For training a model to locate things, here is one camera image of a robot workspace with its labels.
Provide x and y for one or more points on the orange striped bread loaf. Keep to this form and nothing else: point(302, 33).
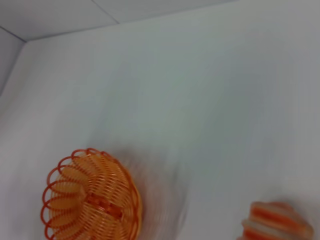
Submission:
point(275, 222)

